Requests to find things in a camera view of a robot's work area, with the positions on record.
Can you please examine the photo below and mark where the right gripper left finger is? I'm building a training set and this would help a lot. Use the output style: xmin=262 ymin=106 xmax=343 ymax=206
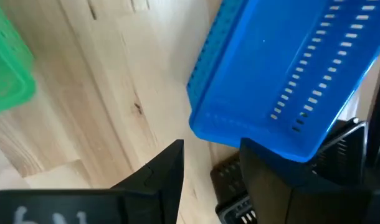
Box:
xmin=111 ymin=139 xmax=185 ymax=224

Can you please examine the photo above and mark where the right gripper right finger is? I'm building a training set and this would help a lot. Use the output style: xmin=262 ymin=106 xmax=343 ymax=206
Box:
xmin=239 ymin=138 xmax=374 ymax=224

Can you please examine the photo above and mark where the blue plastic basket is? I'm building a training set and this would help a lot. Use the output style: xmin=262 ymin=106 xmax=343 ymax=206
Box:
xmin=186 ymin=0 xmax=380 ymax=163

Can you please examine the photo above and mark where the green plastic basket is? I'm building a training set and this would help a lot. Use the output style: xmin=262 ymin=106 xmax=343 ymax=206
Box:
xmin=0 ymin=0 xmax=37 ymax=116

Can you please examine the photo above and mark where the black plastic basket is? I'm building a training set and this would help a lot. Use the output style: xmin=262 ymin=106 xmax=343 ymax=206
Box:
xmin=210 ymin=117 xmax=369 ymax=224

